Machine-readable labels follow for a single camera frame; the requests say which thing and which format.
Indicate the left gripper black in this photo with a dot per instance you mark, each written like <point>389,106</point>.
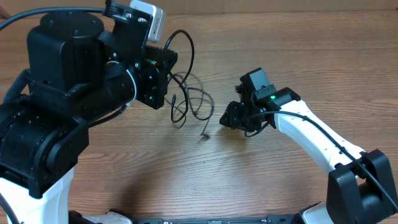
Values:
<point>157,66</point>

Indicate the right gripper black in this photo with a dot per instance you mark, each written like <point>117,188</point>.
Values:
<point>232,121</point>

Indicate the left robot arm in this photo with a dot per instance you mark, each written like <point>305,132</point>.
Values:
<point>80,76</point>

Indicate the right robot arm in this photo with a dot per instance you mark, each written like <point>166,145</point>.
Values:
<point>361,186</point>

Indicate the cardboard wall panel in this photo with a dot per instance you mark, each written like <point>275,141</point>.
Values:
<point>217,6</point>

